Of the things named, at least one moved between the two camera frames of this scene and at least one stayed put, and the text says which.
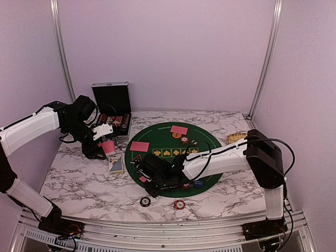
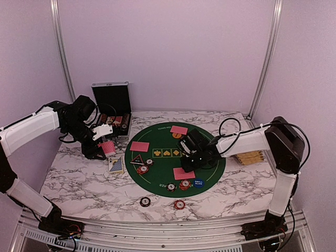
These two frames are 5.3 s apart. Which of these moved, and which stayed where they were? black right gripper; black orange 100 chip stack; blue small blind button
Moved: black right gripper
Stayed: blue small blind button; black orange 100 chip stack
